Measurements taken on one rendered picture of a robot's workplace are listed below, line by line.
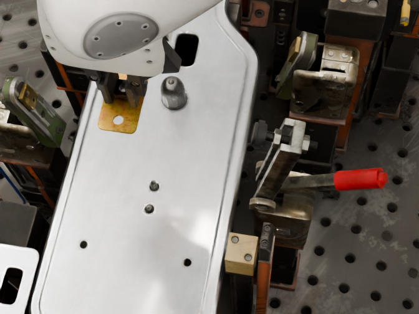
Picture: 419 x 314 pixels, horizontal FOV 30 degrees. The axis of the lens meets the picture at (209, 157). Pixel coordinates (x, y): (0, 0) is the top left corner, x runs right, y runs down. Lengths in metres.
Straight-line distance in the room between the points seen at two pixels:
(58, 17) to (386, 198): 0.92
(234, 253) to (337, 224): 0.43
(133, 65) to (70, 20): 0.20
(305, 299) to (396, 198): 0.23
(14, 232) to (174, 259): 0.21
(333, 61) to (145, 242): 0.32
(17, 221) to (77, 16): 0.60
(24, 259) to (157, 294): 0.17
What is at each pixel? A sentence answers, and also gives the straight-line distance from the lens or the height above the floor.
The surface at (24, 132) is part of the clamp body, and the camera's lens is 1.01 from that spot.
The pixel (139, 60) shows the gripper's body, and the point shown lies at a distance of 0.65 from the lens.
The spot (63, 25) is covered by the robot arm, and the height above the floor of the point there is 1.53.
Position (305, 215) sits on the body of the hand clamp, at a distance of 0.92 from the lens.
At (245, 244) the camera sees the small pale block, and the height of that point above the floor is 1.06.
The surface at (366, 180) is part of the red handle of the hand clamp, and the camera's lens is 0.84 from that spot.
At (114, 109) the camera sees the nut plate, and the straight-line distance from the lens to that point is 0.75.
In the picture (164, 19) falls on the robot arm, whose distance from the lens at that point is 0.47.
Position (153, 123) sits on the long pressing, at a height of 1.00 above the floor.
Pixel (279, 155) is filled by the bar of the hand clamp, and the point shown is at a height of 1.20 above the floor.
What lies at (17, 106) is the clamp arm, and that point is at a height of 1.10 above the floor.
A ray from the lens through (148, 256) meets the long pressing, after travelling 0.96.
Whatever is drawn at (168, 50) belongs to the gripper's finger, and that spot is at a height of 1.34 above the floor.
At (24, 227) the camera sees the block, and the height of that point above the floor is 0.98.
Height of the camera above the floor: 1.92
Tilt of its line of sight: 67 degrees down
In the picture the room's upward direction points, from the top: 6 degrees counter-clockwise
